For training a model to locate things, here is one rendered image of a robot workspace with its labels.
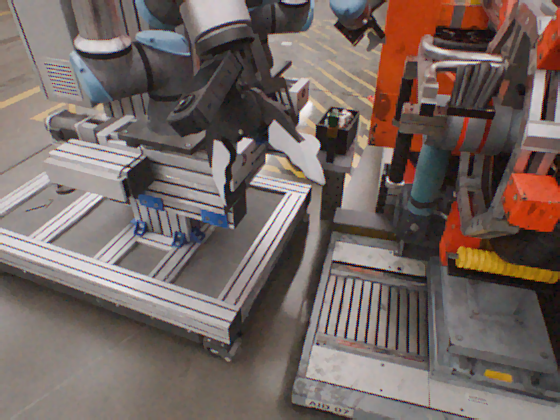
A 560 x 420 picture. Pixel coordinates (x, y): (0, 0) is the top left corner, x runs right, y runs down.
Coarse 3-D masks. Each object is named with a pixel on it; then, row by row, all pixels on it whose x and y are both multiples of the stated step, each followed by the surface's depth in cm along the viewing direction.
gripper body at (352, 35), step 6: (372, 18) 101; (336, 24) 98; (366, 24) 102; (372, 24) 102; (342, 30) 99; (348, 30) 98; (354, 30) 102; (360, 30) 102; (366, 30) 106; (348, 36) 104; (354, 36) 103; (360, 36) 103; (354, 42) 104
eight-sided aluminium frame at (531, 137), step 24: (528, 0) 91; (504, 24) 102; (528, 24) 83; (504, 48) 111; (528, 72) 79; (552, 72) 78; (528, 96) 77; (552, 96) 77; (528, 120) 74; (552, 120) 75; (528, 144) 75; (552, 144) 74; (480, 168) 122; (456, 192) 124; (480, 192) 119; (480, 216) 95; (504, 216) 86
